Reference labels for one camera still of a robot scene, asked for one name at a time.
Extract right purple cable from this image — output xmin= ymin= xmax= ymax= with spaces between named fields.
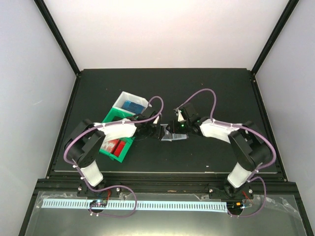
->
xmin=178 ymin=88 xmax=276 ymax=219

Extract purple cable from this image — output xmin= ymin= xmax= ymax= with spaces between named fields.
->
xmin=178 ymin=88 xmax=276 ymax=219
xmin=63 ymin=95 xmax=165 ymax=219

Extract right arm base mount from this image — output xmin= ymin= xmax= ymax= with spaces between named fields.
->
xmin=207 ymin=182 xmax=253 ymax=200

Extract green plastic bin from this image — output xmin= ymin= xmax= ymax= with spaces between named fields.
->
xmin=99 ymin=138 xmax=133 ymax=163
xmin=102 ymin=108 xmax=135 ymax=123

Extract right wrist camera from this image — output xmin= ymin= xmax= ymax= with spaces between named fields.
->
xmin=175 ymin=108 xmax=186 ymax=122

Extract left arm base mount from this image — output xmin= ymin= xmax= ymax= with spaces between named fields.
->
xmin=77 ymin=180 xmax=124 ymax=199

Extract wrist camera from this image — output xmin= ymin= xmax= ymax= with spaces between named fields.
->
xmin=175 ymin=108 xmax=186 ymax=122
xmin=153 ymin=116 xmax=160 ymax=124

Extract red credit card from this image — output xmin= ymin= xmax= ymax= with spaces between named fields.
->
xmin=112 ymin=140 xmax=126 ymax=157

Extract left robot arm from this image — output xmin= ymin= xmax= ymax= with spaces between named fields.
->
xmin=63 ymin=107 xmax=161 ymax=196

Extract left black frame post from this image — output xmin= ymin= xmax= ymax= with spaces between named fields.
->
xmin=33 ymin=0 xmax=82 ymax=77

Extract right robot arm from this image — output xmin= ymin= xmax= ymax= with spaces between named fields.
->
xmin=166 ymin=102 xmax=276 ymax=198

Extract black VIP card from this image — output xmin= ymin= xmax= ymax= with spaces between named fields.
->
xmin=171 ymin=134 xmax=188 ymax=141

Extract black aluminium front rail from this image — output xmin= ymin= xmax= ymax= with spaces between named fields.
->
xmin=34 ymin=172 xmax=299 ymax=195

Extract left small circuit board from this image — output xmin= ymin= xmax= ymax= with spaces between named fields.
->
xmin=89 ymin=200 xmax=108 ymax=208

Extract clear white plastic bin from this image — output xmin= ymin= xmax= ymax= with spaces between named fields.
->
xmin=112 ymin=91 xmax=149 ymax=115

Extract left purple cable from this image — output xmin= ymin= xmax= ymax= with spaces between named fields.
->
xmin=63 ymin=95 xmax=165 ymax=219

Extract white slotted cable duct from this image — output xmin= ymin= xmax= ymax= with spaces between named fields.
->
xmin=41 ymin=199 xmax=227 ymax=213

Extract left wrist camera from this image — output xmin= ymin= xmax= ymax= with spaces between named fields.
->
xmin=153 ymin=116 xmax=160 ymax=124

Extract right black frame post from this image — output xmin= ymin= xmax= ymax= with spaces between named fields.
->
xmin=251 ymin=0 xmax=301 ymax=74

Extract small circuit board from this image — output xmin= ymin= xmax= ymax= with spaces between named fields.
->
xmin=226 ymin=202 xmax=247 ymax=210
xmin=89 ymin=200 xmax=108 ymax=208

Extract clear acrylic sheet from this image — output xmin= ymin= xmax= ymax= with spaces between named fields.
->
xmin=21 ymin=192 xmax=307 ymax=236

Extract black frame post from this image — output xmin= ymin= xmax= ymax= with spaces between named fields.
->
xmin=33 ymin=0 xmax=82 ymax=77
xmin=251 ymin=0 xmax=301 ymax=74

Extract right small circuit board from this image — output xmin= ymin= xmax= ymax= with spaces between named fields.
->
xmin=226 ymin=202 xmax=247 ymax=210

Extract blue cards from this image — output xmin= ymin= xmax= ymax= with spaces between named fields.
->
xmin=122 ymin=100 xmax=145 ymax=114

